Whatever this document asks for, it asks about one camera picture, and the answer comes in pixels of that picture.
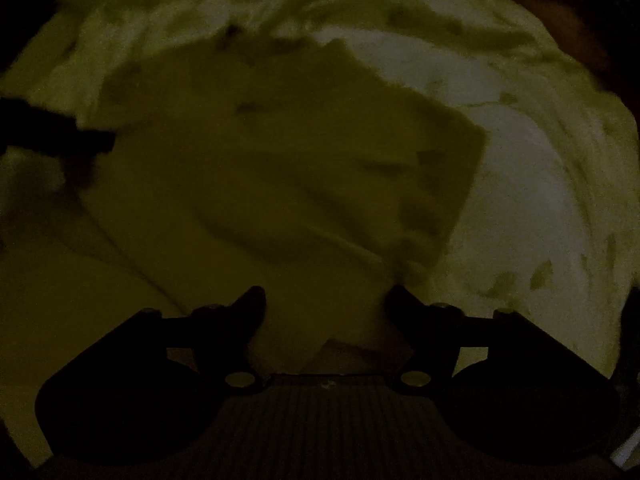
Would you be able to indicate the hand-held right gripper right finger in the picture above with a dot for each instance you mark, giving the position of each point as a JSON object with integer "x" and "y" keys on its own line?
{"x": 400, "y": 305}

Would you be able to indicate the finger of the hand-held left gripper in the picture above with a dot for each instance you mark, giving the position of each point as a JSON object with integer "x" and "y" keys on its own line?
{"x": 45, "y": 132}

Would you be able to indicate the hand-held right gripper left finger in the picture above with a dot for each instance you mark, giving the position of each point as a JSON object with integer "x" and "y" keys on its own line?
{"x": 252, "y": 305}

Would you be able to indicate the plain small garment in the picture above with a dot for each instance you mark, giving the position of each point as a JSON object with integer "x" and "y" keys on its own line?
{"x": 280, "y": 160}

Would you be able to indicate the pale crumpled bed sheet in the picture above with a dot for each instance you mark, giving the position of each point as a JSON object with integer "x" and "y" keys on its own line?
{"x": 525, "y": 185}

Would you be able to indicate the plain bed sheet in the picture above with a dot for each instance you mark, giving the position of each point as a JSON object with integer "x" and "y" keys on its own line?
{"x": 60, "y": 320}

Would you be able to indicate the dark brown cloth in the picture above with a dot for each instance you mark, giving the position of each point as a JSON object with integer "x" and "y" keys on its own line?
{"x": 565, "y": 15}

